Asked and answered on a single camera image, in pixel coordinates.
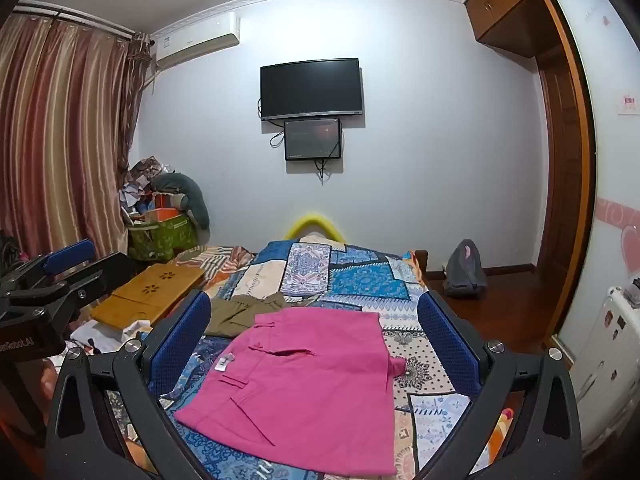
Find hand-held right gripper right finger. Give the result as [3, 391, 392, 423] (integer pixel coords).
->
[415, 290, 584, 480]

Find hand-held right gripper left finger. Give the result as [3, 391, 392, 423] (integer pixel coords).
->
[45, 290, 236, 480]

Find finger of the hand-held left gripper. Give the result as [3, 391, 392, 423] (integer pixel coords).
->
[10, 251, 146, 322]
[0, 240, 96, 295]

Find pink pants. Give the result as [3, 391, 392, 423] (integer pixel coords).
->
[172, 307, 407, 476]

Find olive green pants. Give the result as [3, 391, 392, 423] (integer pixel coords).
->
[204, 294, 301, 338]

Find wooden lap desk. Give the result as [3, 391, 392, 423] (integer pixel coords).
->
[91, 263, 206, 330]

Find white paper sheets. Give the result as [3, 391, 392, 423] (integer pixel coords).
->
[69, 319, 153, 357]

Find green patterned storage box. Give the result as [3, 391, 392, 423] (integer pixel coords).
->
[127, 212, 197, 261]

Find grey backpack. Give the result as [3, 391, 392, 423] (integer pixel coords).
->
[442, 239, 489, 299]

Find orange cardboard box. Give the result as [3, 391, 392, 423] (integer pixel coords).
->
[154, 192, 188, 221]

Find pile of crumpled papers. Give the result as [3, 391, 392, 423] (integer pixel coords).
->
[119, 157, 171, 223]

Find orange striped bed sheet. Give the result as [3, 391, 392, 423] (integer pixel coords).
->
[167, 245, 258, 297]

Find striped pink curtain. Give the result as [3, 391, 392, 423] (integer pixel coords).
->
[0, 12, 152, 281]

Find blue patchwork bed cover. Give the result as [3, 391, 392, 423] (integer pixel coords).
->
[100, 234, 473, 480]

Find white cabinet with stickers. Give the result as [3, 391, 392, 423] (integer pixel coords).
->
[570, 285, 640, 458]

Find yellow foam tube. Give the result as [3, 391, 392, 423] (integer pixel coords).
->
[285, 211, 345, 242]

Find brown wooden door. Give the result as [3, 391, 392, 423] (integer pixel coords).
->
[536, 42, 585, 348]

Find white sliding wardrobe door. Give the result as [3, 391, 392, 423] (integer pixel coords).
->
[550, 0, 640, 356]

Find wooden overhead cabinet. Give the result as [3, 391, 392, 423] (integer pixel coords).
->
[462, 0, 568, 61]

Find wooden bed frame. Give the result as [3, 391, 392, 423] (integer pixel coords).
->
[409, 248, 432, 288]

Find white curtain rail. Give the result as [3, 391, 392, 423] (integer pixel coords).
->
[12, 4, 140, 40]

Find small black wall monitor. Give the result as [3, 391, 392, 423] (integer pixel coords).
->
[284, 118, 344, 162]

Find white wall air conditioner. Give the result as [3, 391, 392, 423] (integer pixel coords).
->
[150, 12, 241, 69]

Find large black wall television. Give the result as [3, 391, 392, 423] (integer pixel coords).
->
[259, 58, 364, 122]

